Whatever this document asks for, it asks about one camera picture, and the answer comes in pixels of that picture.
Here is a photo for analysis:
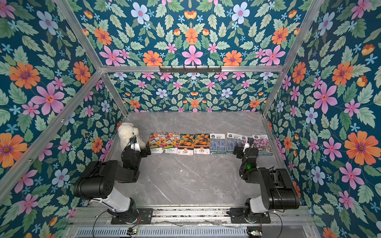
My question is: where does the pink flowers seed packet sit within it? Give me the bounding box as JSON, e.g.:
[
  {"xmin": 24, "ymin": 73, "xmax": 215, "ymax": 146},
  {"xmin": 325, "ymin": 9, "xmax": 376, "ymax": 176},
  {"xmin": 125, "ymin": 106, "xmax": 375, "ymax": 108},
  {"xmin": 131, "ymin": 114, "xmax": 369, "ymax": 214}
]
[
  {"xmin": 252, "ymin": 134, "xmax": 273, "ymax": 156},
  {"xmin": 240, "ymin": 135, "xmax": 250, "ymax": 147}
]

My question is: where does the lavender seed packet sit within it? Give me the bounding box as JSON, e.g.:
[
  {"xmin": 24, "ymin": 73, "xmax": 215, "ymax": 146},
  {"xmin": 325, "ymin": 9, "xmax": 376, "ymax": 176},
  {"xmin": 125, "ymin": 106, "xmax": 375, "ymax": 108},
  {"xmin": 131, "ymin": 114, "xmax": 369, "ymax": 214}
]
[
  {"xmin": 226, "ymin": 132, "xmax": 242, "ymax": 153},
  {"xmin": 209, "ymin": 133, "xmax": 227, "ymax": 154}
]

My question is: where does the colourful roses seed packet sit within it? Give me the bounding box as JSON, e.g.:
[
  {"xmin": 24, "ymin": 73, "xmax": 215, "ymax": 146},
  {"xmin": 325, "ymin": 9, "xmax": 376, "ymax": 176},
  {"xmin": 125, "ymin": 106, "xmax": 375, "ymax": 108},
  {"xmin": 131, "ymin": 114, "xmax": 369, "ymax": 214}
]
[{"xmin": 148, "ymin": 132, "xmax": 166, "ymax": 154}]

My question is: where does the mixed flowers seed packet top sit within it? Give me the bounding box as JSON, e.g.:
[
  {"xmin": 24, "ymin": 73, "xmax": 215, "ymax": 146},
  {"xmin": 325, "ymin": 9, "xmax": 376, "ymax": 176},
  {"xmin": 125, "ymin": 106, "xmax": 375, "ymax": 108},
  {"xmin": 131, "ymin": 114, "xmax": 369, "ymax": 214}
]
[{"xmin": 162, "ymin": 132, "xmax": 181, "ymax": 154}]

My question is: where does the orange marigold seed packet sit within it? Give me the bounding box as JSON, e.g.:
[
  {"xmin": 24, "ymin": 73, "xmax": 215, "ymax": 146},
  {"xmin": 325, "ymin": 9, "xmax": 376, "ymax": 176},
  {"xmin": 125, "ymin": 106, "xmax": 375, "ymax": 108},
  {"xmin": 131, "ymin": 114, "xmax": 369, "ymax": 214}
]
[
  {"xmin": 194, "ymin": 133, "xmax": 210, "ymax": 155},
  {"xmin": 177, "ymin": 134, "xmax": 195, "ymax": 156}
]

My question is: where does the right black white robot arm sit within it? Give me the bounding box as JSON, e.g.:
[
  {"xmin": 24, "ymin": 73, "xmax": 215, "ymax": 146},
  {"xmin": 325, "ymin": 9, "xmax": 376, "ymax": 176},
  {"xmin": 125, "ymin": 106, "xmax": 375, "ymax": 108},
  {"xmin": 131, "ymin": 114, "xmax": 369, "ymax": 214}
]
[{"xmin": 228, "ymin": 145, "xmax": 300, "ymax": 223}]

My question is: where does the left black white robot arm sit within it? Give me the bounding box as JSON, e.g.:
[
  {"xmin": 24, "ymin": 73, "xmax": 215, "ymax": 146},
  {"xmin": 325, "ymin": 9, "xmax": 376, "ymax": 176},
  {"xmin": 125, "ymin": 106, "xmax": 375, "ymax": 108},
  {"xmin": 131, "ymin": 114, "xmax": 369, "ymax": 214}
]
[{"xmin": 74, "ymin": 143, "xmax": 151, "ymax": 224}]

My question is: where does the white plush teddy bear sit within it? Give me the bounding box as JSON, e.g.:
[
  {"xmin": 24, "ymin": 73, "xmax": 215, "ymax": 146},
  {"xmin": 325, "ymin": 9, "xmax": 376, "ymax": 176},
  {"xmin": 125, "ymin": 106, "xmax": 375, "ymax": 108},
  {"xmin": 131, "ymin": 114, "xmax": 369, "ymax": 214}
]
[{"xmin": 118, "ymin": 123, "xmax": 146, "ymax": 150}]

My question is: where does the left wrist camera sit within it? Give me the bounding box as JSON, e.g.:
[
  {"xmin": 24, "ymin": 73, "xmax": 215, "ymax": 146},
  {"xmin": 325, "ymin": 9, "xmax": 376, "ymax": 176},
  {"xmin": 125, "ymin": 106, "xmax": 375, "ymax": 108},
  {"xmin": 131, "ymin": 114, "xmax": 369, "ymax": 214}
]
[{"xmin": 129, "ymin": 136, "xmax": 141, "ymax": 152}]

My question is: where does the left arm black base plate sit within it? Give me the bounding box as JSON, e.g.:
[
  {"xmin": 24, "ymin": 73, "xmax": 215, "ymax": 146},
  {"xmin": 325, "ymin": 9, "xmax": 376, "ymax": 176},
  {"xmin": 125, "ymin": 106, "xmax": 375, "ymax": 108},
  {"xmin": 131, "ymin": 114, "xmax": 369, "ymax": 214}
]
[{"xmin": 111, "ymin": 208, "xmax": 153, "ymax": 225}]

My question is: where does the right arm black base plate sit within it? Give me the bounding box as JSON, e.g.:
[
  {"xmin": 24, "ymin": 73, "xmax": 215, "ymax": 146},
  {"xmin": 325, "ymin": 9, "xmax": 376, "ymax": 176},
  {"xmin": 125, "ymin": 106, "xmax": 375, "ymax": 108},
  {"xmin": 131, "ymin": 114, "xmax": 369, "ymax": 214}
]
[{"xmin": 226, "ymin": 207, "xmax": 271, "ymax": 224}]

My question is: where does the aluminium front rail frame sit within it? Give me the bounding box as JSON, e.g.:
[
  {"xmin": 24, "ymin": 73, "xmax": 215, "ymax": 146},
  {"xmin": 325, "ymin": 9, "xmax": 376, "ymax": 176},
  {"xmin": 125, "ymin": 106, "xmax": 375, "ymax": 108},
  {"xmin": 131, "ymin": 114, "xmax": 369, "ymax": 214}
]
[{"xmin": 68, "ymin": 204, "xmax": 315, "ymax": 227}]

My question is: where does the white slotted cable duct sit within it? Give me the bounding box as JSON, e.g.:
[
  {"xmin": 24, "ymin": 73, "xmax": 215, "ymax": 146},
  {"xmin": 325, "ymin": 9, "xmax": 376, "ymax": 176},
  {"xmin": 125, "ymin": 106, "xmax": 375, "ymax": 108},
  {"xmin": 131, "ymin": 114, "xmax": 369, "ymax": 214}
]
[{"xmin": 75, "ymin": 227, "xmax": 249, "ymax": 238}]

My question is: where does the black hook rail on wall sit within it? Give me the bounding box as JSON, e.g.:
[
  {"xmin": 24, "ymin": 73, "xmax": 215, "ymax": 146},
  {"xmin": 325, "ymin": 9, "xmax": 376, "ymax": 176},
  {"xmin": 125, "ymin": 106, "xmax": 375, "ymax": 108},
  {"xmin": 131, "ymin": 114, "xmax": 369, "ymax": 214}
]
[{"xmin": 159, "ymin": 66, "xmax": 222, "ymax": 73}]

